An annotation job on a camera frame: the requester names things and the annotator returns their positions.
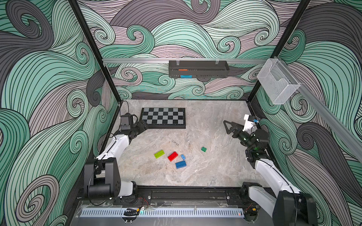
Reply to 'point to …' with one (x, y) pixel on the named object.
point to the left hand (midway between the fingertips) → (143, 125)
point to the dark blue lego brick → (180, 164)
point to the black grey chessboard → (164, 117)
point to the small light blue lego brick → (183, 157)
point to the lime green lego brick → (159, 154)
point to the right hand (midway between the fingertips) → (229, 122)
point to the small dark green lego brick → (203, 149)
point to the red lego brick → (173, 156)
